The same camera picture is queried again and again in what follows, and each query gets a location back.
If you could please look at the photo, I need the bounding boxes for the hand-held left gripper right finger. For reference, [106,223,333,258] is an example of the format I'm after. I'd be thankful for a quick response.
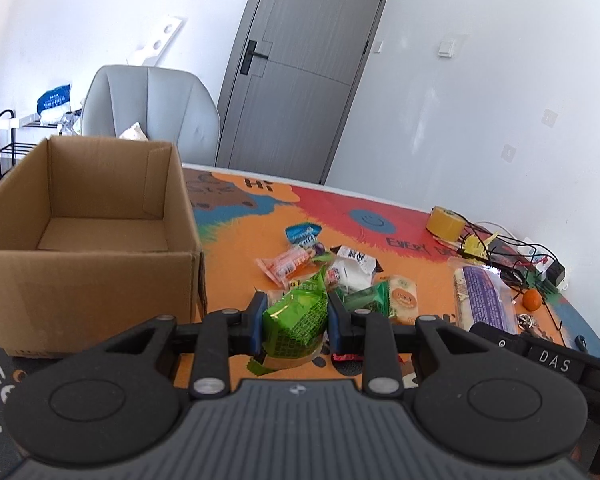
[327,291,492,401]

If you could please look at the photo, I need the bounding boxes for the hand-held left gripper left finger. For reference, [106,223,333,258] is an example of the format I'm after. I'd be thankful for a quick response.
[100,291,269,401]

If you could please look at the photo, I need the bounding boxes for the green snack packet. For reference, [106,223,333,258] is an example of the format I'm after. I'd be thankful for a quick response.
[342,281,392,317]
[247,265,331,376]

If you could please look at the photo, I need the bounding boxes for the white snack packet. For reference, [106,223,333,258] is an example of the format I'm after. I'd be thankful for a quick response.
[327,245,379,293]

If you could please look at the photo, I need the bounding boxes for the beige pastry packet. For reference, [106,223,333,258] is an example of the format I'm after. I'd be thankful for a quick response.
[386,275,419,324]

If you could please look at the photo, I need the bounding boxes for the large cardboard box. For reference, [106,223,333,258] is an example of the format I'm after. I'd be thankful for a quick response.
[0,135,207,359]

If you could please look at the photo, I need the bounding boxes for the pink snack packet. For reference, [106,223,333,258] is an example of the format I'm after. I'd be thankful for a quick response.
[255,246,313,289]

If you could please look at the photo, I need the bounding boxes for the black power adapter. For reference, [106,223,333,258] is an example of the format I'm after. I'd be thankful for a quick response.
[544,260,567,288]

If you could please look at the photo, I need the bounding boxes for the long purple snack packet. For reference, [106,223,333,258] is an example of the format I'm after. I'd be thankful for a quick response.
[451,265,519,335]

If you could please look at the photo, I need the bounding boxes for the blue snack packet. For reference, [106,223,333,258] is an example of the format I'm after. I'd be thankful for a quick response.
[285,223,324,249]

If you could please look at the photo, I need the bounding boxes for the colourful printed table mat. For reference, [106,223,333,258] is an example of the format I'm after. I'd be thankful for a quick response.
[0,166,600,480]

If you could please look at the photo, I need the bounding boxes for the yellow paper tag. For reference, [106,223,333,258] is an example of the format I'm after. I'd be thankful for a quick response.
[459,232,498,262]

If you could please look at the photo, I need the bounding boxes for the yellow tape roll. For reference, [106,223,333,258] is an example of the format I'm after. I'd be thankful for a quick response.
[426,205,467,242]

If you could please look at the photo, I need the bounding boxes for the dotted cream pillow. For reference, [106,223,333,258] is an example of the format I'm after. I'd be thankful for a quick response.
[118,122,149,141]

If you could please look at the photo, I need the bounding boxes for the grey upholstered chair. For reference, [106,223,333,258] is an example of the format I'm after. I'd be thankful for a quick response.
[81,65,222,167]

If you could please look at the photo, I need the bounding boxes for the grey door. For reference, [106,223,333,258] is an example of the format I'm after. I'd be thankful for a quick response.
[215,0,397,186]

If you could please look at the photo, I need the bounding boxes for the white board with holes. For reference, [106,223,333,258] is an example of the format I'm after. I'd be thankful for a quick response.
[127,15,187,67]

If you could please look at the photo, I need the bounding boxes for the blue plastic bag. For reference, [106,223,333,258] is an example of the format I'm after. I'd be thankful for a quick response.
[36,83,73,117]

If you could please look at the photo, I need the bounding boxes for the black shoe rack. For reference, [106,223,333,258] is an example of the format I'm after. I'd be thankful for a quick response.
[0,108,83,181]

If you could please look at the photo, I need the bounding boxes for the black cable bundle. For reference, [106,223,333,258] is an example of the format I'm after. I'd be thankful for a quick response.
[457,220,566,331]

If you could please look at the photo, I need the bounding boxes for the black door handle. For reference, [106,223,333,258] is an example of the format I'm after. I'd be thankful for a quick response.
[240,39,271,76]

